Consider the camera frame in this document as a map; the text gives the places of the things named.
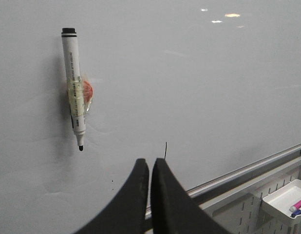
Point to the red round magnet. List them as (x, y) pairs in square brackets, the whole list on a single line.
[(87, 91)]

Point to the pink marker pen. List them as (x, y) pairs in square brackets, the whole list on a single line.
[(295, 206)]

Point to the upper white plastic tray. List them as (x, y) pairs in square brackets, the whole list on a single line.
[(278, 203)]

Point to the large white whiteboard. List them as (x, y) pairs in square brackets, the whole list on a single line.
[(211, 85)]

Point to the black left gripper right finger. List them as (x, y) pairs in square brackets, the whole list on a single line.
[(172, 209)]

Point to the white whiteboard marker black tip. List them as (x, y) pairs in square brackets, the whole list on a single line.
[(74, 84)]

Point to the blue marker cap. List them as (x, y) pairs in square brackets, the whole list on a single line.
[(296, 213)]

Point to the white metal stand frame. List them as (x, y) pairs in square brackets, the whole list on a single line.
[(210, 195)]

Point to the white pegboard panel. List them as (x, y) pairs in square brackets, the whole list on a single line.
[(243, 213)]

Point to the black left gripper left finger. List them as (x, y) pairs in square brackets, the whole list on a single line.
[(125, 213)]

